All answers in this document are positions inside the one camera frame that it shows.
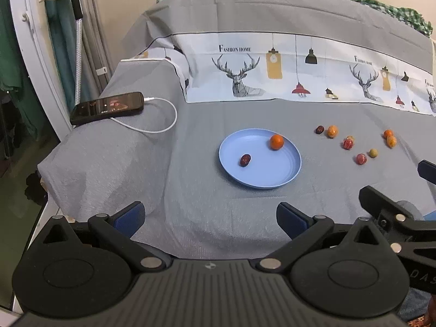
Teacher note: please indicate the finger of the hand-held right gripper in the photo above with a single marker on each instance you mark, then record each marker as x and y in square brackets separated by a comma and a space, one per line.
[427, 170]
[381, 202]

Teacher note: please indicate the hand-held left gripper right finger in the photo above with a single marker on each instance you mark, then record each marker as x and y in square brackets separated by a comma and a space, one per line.
[292, 219]

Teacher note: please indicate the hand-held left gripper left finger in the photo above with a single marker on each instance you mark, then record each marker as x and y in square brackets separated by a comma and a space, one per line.
[131, 218]

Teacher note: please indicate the yellow-green fruit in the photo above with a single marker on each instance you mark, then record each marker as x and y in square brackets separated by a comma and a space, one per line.
[391, 142]

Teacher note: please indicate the red cherry tomato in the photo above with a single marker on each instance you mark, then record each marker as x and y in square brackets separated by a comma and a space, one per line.
[361, 159]

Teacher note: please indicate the small green olive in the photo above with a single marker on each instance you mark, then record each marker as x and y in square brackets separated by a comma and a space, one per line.
[373, 153]

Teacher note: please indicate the blue plastic plate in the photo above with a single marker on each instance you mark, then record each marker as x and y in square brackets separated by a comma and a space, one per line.
[265, 173]

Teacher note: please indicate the small orange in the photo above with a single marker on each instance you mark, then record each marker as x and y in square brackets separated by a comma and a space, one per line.
[388, 133]
[332, 131]
[277, 142]

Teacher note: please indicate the red fruit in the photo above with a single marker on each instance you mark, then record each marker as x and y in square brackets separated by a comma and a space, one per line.
[347, 143]

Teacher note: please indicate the dark red jujube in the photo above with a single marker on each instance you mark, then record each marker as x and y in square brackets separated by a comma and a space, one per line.
[319, 129]
[245, 160]

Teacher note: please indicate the grey deer print bed sheet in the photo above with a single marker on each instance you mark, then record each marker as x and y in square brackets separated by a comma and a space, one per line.
[204, 194]

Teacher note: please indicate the black thing on floor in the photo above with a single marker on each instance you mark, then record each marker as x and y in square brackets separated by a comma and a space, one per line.
[35, 187]

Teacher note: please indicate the black smartphone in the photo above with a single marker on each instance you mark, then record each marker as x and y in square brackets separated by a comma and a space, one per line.
[105, 107]

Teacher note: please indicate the white plastic clip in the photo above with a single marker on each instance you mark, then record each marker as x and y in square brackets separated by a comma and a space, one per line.
[101, 71]

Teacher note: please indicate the green checked blanket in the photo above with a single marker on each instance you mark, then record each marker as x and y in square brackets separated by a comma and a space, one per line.
[414, 18]

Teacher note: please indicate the grey curtain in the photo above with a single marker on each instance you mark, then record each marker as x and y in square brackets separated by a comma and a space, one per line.
[93, 51]

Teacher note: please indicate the teal curtain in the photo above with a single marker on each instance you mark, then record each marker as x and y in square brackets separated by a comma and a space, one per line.
[61, 51]

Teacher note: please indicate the dark green hanging clothes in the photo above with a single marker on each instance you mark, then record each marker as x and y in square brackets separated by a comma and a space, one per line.
[10, 68]

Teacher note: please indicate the white door frame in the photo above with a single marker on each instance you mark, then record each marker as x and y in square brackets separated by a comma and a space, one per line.
[34, 68]

